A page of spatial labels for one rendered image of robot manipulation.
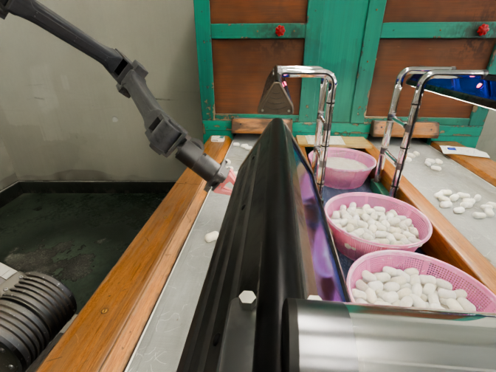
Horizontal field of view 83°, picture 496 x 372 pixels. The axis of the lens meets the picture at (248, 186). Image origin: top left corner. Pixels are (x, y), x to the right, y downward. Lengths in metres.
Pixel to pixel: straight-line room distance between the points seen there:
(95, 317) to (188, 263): 0.21
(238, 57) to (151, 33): 1.03
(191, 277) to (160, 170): 1.98
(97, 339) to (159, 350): 0.10
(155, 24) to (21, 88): 1.16
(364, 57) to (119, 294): 1.30
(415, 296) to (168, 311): 0.47
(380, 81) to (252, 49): 0.61
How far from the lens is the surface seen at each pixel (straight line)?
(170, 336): 0.55
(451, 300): 0.69
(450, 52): 1.62
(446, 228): 0.87
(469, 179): 1.31
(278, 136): 0.22
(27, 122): 2.92
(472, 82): 1.04
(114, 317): 0.57
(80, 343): 0.56
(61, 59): 2.63
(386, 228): 0.85
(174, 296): 0.61
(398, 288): 0.68
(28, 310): 0.64
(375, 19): 1.48
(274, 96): 0.64
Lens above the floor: 1.17
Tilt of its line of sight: 26 degrees down
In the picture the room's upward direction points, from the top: straight up
